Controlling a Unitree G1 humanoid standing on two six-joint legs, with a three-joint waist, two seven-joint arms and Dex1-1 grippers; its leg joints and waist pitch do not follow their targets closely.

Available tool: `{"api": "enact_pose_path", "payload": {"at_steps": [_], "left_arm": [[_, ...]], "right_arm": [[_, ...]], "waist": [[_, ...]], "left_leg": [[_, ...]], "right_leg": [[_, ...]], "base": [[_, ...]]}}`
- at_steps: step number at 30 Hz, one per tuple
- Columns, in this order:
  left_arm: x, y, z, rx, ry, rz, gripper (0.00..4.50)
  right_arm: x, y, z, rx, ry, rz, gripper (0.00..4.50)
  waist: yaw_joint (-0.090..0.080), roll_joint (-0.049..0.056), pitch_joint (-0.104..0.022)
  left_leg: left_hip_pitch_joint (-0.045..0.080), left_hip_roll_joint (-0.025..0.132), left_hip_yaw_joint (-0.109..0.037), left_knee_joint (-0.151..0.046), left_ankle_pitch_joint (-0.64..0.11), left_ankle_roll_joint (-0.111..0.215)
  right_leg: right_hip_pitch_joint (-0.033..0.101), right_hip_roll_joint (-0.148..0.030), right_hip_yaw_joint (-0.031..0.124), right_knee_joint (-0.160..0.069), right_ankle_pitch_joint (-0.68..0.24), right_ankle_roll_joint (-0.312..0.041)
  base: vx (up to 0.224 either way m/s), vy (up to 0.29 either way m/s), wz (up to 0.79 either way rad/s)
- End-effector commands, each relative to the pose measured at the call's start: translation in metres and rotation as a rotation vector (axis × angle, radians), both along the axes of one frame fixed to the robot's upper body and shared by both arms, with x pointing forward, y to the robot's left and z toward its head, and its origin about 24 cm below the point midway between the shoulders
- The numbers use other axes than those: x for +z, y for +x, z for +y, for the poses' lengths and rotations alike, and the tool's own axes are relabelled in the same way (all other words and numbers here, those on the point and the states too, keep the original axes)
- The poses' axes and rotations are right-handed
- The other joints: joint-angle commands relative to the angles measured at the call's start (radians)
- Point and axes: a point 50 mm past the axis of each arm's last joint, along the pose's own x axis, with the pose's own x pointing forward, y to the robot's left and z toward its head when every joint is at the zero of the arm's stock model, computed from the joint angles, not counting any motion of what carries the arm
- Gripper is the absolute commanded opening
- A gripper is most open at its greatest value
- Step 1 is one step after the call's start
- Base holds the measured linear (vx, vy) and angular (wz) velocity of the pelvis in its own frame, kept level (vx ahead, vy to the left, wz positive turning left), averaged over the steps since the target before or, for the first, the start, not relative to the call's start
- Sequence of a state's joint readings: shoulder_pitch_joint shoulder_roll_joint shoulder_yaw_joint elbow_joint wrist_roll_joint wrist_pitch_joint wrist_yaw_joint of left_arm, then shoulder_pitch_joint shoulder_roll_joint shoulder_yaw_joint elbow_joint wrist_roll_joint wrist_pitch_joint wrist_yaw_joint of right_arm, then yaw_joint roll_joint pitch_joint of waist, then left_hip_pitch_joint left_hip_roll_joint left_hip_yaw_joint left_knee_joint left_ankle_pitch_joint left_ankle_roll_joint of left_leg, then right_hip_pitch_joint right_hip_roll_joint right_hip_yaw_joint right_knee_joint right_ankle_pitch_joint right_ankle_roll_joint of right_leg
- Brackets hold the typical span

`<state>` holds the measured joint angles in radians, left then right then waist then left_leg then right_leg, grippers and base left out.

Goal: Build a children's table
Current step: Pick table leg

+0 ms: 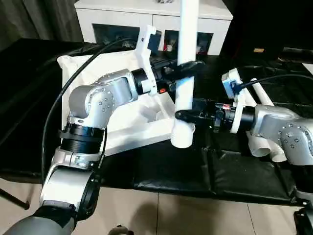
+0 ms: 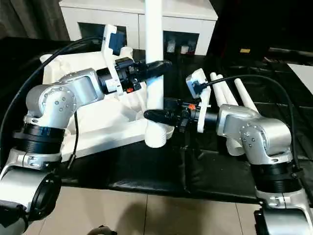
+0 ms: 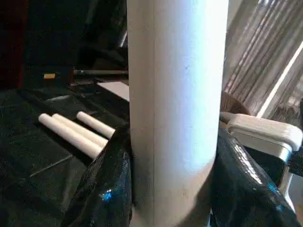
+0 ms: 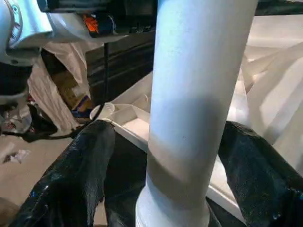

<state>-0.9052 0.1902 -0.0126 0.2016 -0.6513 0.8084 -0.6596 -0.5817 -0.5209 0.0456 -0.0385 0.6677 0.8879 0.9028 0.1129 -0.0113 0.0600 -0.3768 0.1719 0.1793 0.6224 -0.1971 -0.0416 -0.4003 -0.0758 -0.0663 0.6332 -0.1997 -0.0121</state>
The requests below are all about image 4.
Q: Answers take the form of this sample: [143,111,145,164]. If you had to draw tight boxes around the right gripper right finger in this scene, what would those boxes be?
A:
[219,120,303,227]

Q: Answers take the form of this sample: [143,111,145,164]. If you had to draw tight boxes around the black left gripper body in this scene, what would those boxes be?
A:
[82,11,117,38]

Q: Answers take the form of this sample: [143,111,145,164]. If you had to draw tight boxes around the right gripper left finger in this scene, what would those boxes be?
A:
[9,119,116,227]

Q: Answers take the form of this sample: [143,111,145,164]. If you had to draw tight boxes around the white plastic table leg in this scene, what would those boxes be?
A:
[135,0,258,227]

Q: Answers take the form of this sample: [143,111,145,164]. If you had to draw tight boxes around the white plastic table top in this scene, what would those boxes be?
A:
[89,14,303,223]

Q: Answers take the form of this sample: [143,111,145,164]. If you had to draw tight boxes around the black drawer unit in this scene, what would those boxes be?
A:
[84,29,158,106]

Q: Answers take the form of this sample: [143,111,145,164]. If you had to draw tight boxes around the brown cardboard box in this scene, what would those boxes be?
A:
[51,70,92,113]

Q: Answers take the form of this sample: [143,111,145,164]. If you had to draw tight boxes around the white plastic sheet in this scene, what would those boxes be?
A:
[27,40,92,130]

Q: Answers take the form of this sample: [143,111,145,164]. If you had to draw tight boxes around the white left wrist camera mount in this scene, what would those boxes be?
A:
[47,11,106,44]

